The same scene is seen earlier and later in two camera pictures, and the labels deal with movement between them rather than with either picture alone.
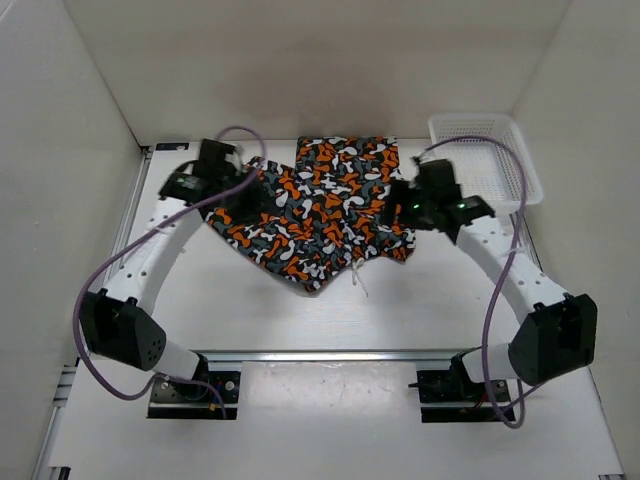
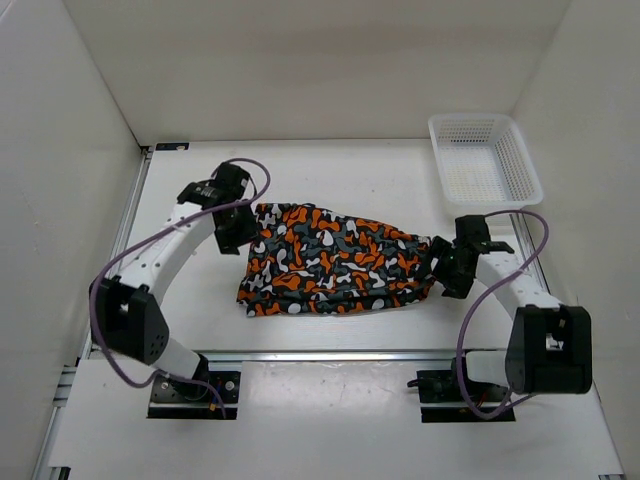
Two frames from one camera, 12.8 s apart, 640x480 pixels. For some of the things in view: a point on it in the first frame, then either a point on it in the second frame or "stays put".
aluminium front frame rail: x=330 y=356 stays put
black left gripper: x=257 y=201 to x=228 y=244
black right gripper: x=401 y=193 to x=455 y=287
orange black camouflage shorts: x=311 y=220 to x=307 y=258
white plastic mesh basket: x=484 y=168 stays put
